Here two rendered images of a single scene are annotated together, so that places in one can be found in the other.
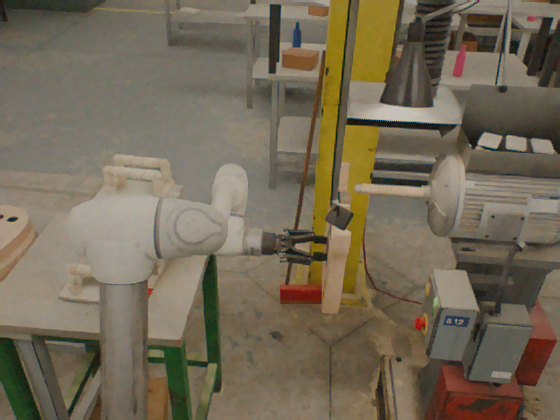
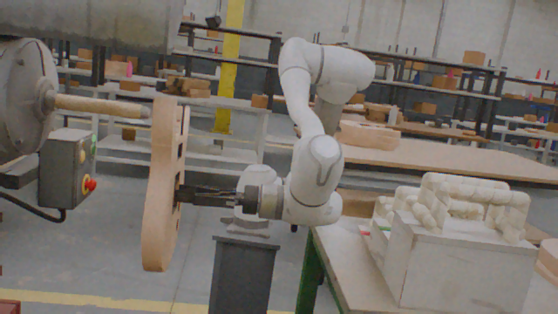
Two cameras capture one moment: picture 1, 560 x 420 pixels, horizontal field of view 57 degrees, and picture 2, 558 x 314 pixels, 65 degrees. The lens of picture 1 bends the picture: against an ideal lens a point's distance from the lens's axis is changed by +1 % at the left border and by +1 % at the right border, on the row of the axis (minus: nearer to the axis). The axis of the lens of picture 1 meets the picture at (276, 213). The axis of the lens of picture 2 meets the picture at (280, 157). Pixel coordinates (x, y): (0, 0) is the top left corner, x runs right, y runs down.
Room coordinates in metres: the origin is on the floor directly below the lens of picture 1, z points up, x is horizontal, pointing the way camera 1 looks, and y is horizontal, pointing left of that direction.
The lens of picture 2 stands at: (2.36, -0.12, 1.41)
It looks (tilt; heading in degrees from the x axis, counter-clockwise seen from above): 12 degrees down; 169
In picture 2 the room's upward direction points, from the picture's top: 8 degrees clockwise
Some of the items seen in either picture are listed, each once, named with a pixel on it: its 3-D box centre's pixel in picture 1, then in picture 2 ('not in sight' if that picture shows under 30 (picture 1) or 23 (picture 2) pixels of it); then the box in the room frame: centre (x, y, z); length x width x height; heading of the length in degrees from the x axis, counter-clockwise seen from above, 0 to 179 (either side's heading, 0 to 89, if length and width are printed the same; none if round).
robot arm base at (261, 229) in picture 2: not in sight; (246, 221); (0.62, 0.11, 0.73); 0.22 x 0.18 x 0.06; 78
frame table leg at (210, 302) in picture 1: (212, 321); not in sight; (1.55, 0.26, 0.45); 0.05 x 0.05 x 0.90; 86
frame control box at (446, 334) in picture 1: (466, 317); (39, 176); (1.08, -0.56, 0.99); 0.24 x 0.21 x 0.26; 86
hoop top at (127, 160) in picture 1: (141, 161); (482, 194); (1.57, 0.47, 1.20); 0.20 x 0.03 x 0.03; 82
